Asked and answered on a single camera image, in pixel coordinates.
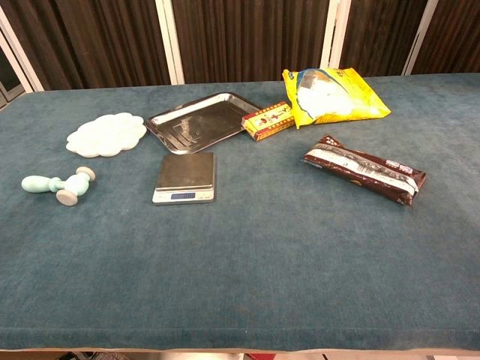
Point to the stainless steel rectangular tray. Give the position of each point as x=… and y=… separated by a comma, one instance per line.
x=198, y=122

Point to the yellow plastic snack bag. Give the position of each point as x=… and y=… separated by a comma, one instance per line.
x=330, y=95

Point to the brown cookie package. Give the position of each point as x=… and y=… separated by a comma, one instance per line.
x=365, y=174

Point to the teal white massage hammer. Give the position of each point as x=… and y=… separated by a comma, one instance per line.
x=71, y=185

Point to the white cloud-shaped marble board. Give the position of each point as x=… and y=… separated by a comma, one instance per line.
x=107, y=135

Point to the red and yellow small box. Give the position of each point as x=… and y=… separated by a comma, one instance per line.
x=268, y=121

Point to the teal table cloth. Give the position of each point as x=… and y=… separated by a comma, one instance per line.
x=240, y=262

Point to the brown slatted folding screen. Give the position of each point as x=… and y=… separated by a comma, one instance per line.
x=243, y=37

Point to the digital kitchen scale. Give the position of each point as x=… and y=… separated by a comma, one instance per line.
x=186, y=175

